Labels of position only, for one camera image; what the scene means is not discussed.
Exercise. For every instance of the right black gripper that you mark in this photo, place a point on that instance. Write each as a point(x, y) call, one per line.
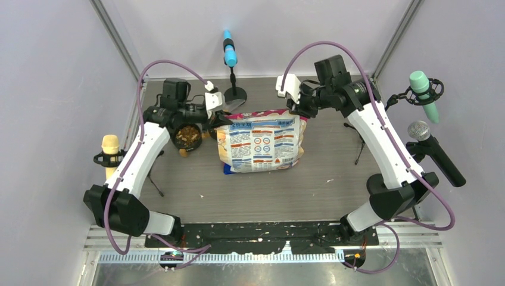
point(301, 109)

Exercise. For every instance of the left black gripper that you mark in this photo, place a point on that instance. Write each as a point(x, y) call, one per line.
point(219, 119)

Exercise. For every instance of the colourful pet food bag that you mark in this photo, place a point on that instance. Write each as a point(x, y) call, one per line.
point(261, 141)

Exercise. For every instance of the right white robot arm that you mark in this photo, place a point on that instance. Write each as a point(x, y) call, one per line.
point(401, 182)

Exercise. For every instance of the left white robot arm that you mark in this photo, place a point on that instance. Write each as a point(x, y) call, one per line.
point(115, 204)

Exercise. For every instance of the round black pet bowl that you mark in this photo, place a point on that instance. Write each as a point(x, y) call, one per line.
point(212, 133)

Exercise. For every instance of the cat-ear black pet bowl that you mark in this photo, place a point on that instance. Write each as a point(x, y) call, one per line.
point(188, 137)

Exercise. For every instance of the blue microphone on stand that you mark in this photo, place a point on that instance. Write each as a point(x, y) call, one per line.
point(231, 60)

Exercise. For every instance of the round black stand base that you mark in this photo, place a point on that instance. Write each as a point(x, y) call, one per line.
point(375, 184)

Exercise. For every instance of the yellow microphone on tripod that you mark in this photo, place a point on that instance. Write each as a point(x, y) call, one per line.
point(131, 169)

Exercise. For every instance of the grey black handheld microphone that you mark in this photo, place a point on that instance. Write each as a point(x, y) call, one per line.
point(427, 145)

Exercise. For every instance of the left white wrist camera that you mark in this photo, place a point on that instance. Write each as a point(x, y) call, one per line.
point(214, 100)

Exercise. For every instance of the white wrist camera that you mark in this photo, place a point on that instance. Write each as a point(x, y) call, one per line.
point(290, 89)
point(214, 100)

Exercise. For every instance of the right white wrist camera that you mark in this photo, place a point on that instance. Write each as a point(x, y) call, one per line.
point(290, 89)

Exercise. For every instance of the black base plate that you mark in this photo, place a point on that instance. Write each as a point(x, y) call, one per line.
point(312, 237)

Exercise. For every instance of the green microphone with shock mount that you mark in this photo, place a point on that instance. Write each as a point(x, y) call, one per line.
point(422, 92)

